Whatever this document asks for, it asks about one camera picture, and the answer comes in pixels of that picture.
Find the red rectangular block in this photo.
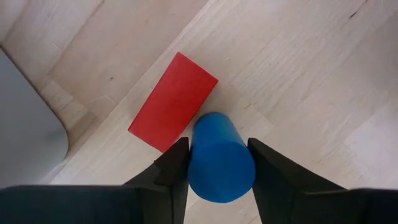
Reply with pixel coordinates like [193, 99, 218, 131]
[127, 52, 219, 154]

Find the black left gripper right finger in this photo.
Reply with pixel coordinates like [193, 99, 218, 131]
[247, 138, 398, 224]

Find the blue cylinder block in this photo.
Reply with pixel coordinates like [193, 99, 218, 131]
[187, 111, 257, 204]

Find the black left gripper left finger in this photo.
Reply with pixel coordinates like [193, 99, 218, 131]
[0, 136, 190, 224]

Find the white plastic bin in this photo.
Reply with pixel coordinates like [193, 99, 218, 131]
[0, 48, 69, 189]

